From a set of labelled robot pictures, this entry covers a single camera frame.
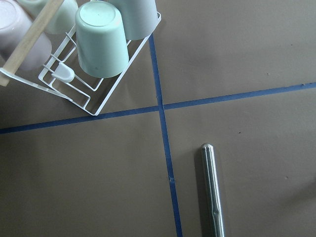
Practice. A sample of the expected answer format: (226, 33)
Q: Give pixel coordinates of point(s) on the mint green cup on rack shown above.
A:
(101, 42)

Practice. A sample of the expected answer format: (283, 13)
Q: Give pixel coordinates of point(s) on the pale green cup on rack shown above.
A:
(62, 21)

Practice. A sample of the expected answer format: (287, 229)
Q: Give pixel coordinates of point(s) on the grey cup on rack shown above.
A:
(139, 17)

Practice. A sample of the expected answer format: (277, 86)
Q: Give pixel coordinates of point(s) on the wooden rack handle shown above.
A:
(19, 54)

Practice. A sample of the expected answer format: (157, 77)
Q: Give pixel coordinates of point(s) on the white wire cup rack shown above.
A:
(62, 76)

